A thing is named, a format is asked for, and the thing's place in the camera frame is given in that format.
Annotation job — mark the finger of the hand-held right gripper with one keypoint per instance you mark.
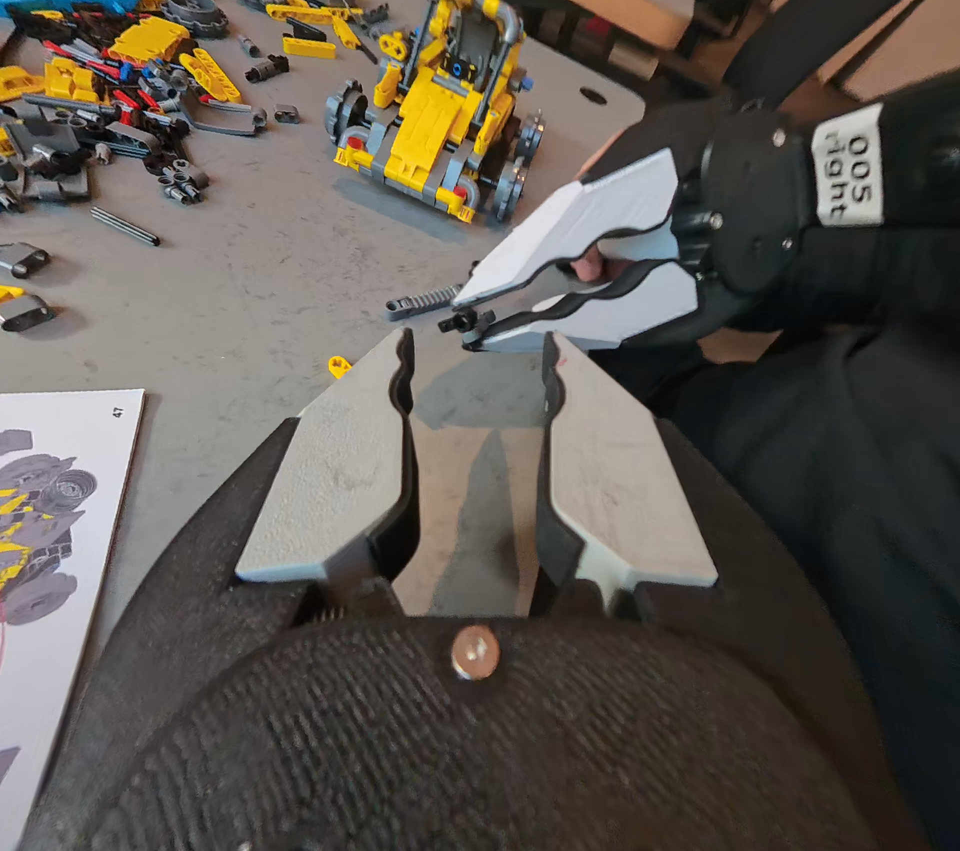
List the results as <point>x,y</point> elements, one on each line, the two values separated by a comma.
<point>585,221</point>
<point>622,315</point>

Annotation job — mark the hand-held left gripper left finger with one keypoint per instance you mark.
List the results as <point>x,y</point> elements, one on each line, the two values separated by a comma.
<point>330,491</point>

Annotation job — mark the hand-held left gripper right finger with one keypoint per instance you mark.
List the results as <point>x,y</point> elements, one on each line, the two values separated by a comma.
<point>622,491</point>

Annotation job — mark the small yellow two-hole beam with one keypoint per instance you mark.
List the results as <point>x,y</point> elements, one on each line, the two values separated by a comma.
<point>340,366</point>

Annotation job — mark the small black connector assembly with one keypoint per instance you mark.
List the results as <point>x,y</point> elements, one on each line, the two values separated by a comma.
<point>465,324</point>

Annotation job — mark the grey gear rack piece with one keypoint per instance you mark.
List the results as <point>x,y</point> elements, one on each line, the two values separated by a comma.
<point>424,302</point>

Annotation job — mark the person's right hand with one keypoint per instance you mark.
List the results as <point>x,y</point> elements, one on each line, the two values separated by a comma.
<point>592,264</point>

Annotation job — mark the yellow toy vehicle model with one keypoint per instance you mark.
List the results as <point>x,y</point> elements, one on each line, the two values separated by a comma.
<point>427,123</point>

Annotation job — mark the person's black clothing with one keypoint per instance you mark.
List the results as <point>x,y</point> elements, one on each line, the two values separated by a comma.
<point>825,491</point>

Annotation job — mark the building instruction booklet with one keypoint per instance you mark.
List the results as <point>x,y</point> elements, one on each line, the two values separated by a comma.
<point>75,641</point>

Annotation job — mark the black axle rod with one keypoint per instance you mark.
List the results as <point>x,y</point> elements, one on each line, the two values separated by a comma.
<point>124,225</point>

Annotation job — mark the yellow grey connector piece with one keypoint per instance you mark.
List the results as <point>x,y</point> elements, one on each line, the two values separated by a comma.
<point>26,311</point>

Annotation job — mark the grey oval connector piece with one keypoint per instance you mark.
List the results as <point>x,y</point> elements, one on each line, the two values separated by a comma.
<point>26,258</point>

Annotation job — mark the pile of building pieces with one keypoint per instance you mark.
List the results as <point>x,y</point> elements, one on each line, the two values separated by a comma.
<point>142,41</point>

